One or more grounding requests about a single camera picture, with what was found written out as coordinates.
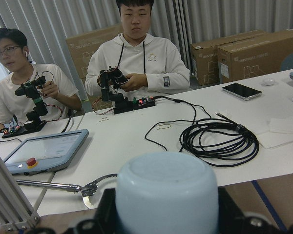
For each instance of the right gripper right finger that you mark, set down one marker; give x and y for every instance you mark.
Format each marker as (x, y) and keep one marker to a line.
(231, 218)

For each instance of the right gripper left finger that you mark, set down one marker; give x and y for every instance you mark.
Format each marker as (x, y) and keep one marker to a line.
(106, 215)

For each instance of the light blue plastic cup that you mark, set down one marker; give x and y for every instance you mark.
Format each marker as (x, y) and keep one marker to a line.
(166, 193)

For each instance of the metal reacher grabber tool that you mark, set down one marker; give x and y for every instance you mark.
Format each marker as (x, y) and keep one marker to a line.
(87, 191)

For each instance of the blue teach pendant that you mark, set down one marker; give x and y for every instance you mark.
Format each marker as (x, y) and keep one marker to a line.
(45, 153)

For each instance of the black smartphone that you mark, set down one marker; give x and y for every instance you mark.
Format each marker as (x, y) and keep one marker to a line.
(241, 91)

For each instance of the person in white hoodie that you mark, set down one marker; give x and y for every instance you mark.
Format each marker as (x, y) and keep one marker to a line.
(152, 65)

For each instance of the cardboard box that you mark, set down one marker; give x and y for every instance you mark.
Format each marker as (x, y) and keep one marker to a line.
(265, 54)

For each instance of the person in white t-shirt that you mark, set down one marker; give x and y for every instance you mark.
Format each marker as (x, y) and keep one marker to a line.
(14, 54)

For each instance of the aluminium frame post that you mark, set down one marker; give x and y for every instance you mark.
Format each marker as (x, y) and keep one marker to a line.
(16, 212)

